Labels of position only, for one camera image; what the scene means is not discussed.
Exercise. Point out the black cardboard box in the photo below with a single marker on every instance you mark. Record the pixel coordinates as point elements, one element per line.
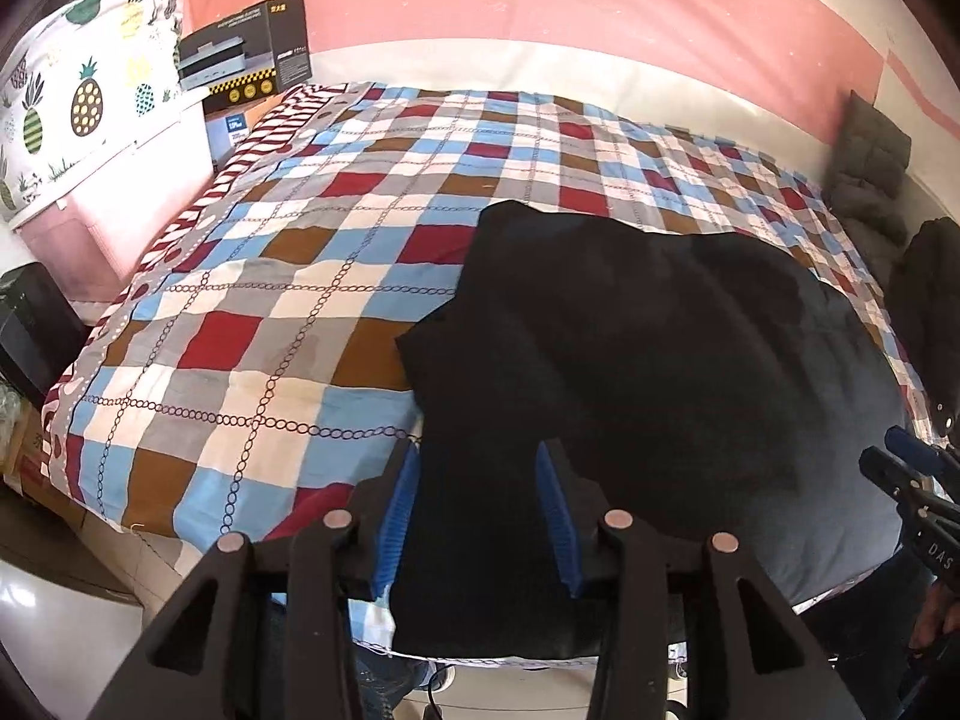
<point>247,52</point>

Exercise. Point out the person's leg in jeans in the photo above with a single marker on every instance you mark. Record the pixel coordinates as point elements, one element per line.
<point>390,679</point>
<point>855,630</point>

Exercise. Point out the person's right hand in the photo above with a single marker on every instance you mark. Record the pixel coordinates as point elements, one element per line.
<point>930,615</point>

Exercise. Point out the pineapple print pillow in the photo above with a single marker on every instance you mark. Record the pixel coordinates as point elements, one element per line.
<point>82,90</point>

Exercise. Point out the blue cardboard box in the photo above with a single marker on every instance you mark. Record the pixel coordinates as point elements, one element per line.
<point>236,127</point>

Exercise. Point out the black puffer jacket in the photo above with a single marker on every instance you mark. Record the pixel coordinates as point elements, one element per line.
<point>930,300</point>

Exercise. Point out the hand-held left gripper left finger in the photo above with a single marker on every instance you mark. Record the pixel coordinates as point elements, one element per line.
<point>390,532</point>

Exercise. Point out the checked bed sheet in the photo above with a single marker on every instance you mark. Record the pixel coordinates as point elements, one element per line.
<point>300,277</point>

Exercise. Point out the black coat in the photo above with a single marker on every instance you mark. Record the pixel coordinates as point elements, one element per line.
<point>637,352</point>

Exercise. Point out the grey puffer jacket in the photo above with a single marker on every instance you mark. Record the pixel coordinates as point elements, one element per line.
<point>870,165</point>

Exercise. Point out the brown cardboard box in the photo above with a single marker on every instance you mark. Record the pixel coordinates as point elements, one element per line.
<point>19,442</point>

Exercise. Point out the black bag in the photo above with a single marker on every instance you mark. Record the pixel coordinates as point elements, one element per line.
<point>34,330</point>

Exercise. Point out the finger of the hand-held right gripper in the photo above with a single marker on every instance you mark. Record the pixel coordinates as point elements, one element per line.
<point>911,450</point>
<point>892,476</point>

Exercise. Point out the pink storage box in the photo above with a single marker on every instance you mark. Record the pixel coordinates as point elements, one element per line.
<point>127,210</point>

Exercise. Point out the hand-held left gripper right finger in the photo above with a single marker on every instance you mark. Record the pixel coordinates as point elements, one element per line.
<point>561,532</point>

